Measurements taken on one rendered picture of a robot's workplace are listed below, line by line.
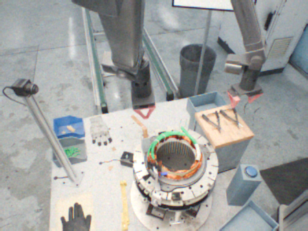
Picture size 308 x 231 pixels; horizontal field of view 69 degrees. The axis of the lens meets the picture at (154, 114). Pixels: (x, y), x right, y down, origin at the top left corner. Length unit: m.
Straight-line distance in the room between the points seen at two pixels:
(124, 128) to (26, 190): 1.20
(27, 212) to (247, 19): 2.00
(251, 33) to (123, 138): 0.87
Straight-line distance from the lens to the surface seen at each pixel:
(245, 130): 1.06
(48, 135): 0.95
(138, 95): 0.63
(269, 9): 2.92
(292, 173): 2.40
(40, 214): 2.13
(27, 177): 2.34
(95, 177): 1.22
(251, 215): 0.91
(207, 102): 1.24
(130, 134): 1.34
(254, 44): 0.81
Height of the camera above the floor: 1.83
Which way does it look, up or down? 47 degrees down
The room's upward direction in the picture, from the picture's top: straight up
